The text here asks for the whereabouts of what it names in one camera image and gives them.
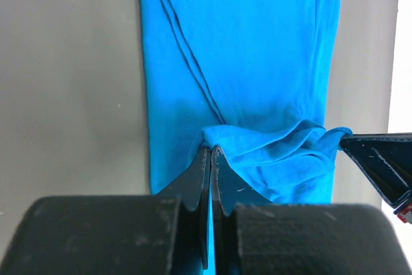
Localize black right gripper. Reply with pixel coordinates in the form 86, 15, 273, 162
339, 133, 412, 223

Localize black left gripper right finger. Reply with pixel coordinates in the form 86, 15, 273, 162
211, 147, 411, 274

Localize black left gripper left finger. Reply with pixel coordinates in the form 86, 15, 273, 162
1, 147, 211, 274

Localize blue t shirt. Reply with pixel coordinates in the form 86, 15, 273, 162
138, 0, 353, 275

